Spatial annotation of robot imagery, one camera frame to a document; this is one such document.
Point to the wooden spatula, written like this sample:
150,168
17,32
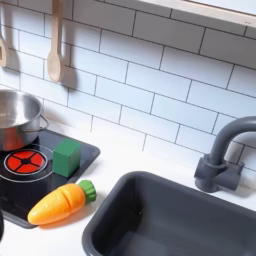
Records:
2,50

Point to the green block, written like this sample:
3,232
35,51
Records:
66,157

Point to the dark grey sink basin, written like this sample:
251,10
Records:
186,216

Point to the wooden spoon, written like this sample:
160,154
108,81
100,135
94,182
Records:
55,63

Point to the steel pot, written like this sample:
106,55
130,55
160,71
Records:
16,116

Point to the dark grey tap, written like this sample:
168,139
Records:
216,166

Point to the orange toy carrot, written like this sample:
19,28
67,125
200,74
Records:
56,204

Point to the black stove top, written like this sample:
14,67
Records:
20,193

